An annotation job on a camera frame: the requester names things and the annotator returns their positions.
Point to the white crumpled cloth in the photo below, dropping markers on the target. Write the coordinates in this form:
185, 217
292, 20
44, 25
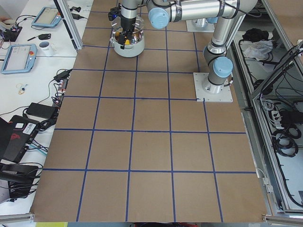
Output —
259, 50

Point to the far blue teach pendant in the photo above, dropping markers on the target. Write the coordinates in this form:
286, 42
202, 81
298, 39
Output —
47, 18

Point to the black laptop with red logo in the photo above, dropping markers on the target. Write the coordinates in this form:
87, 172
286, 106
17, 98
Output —
15, 136

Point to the black small pouch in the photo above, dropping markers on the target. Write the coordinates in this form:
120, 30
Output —
44, 36

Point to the blue teach pendant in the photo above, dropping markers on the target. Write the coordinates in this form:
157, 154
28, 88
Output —
20, 58
47, 18

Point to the aluminium frame post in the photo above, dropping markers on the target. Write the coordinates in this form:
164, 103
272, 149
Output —
69, 23

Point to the white mug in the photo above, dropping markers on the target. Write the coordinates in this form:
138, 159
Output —
47, 48

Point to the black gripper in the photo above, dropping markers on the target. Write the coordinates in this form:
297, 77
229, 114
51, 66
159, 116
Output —
128, 23

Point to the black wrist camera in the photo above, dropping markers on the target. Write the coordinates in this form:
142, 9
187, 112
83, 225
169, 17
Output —
114, 13

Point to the near blue teach pendant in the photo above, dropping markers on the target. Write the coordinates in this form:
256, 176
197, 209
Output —
20, 58

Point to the black power adapter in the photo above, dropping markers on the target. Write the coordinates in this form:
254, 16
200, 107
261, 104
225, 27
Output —
42, 111

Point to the black cloth bundle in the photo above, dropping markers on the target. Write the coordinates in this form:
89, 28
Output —
255, 35

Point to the white power strip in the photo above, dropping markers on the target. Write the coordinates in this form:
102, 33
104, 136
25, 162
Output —
276, 117

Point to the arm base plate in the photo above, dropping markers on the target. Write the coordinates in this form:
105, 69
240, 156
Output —
192, 28
207, 92

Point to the pale green cooking pot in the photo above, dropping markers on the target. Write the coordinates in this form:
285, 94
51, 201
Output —
138, 44

